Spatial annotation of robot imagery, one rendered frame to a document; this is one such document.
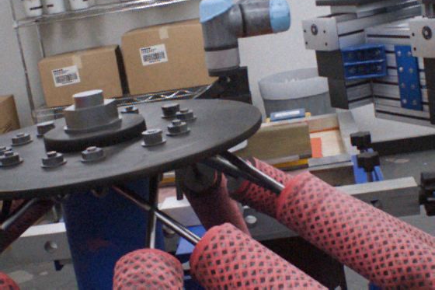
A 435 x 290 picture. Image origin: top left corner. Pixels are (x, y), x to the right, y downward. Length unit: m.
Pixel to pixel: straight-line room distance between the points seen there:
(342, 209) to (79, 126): 0.24
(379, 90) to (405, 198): 1.11
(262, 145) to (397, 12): 0.84
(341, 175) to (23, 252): 0.60
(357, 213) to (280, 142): 1.16
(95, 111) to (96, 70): 4.25
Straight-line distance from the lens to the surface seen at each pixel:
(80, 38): 5.44
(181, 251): 1.22
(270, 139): 1.84
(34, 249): 1.46
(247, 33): 1.81
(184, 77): 4.86
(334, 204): 0.69
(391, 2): 2.52
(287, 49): 5.28
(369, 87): 2.49
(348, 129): 2.01
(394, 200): 1.37
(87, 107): 0.74
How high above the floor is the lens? 1.45
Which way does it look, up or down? 12 degrees down
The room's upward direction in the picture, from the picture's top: 9 degrees counter-clockwise
